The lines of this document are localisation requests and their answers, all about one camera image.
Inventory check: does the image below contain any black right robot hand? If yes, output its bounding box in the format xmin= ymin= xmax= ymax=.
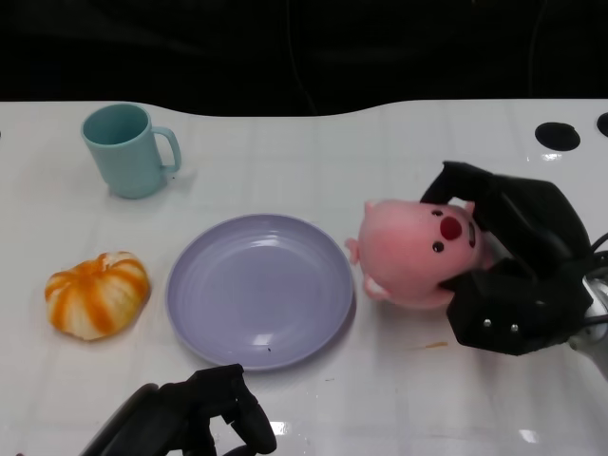
xmin=420 ymin=161 xmax=595 ymax=357

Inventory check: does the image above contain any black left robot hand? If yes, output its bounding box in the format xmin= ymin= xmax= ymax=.
xmin=80 ymin=363 xmax=277 ymax=456

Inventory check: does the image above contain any pink plush beaver doll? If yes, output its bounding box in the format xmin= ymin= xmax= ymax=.
xmin=344 ymin=199 xmax=491 ymax=312

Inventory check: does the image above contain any lavender round plate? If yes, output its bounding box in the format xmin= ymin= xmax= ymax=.
xmin=165 ymin=214 xmax=356 ymax=372

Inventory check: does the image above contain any orange white striped pumpkin toy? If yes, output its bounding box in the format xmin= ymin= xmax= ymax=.
xmin=45 ymin=251 xmax=152 ymax=342

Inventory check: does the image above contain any teal plastic mug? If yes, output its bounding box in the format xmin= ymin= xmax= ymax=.
xmin=80 ymin=104 xmax=182 ymax=200

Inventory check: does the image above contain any black backdrop curtain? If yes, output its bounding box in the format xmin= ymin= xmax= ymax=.
xmin=0 ymin=0 xmax=608 ymax=118

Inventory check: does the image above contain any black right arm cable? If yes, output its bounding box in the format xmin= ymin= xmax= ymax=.
xmin=587 ymin=231 xmax=608 ymax=270

